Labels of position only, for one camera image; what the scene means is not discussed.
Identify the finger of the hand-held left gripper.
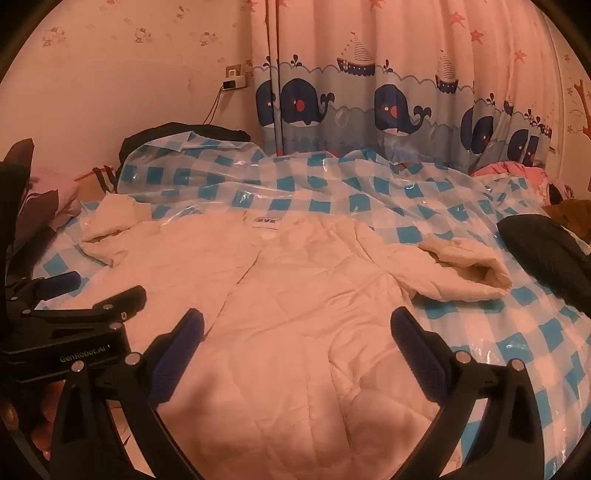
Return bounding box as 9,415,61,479
6,271,81,306
21,285,147,327

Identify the pink ruffled cloth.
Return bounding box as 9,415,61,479
471,161,574,205

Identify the dark brown cushion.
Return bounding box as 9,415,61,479
0,138,61,261

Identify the striped cardboard box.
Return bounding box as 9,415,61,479
76,165,119,200

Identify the black padded garment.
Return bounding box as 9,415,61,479
498,215,591,320

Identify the blue checkered plastic sheet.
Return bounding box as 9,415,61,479
34,130,591,480

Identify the whale print curtain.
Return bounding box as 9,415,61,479
249,0,561,172

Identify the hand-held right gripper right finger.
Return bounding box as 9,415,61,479
390,307,544,480

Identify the black charger cable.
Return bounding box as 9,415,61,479
203,85,228,125

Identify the pink pillow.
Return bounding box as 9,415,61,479
28,166,82,219

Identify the brown cloth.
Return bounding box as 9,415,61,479
542,198,591,237

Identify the black garment by wall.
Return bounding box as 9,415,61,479
119,122,252,163

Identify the cream plush toy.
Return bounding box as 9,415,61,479
79,194,514,480

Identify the red tree wall sticker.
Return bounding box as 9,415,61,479
567,78,591,139

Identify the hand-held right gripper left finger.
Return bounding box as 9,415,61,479
48,308,206,480

